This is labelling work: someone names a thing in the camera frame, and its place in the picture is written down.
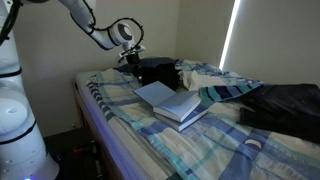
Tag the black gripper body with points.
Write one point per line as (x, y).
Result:
(134, 61)

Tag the blue paperback book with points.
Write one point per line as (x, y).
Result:
(173, 103)

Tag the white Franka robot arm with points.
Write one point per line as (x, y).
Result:
(16, 140)

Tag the thick book with white pages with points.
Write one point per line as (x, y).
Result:
(186, 122)

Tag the black garment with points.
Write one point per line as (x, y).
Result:
(161, 76)

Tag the dark blue pillow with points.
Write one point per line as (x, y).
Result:
(156, 61)

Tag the white crumpled cloth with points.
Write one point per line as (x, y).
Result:
(203, 80)

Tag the teal navy striped cloth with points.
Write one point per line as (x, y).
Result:
(223, 92)

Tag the blue checkered blanket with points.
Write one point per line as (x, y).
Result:
(206, 150)

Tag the dark denim jeans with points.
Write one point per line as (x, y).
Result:
(286, 110)

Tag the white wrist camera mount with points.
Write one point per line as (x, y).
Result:
(136, 50)

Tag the wooden bed frame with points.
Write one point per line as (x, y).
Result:
(96, 140)

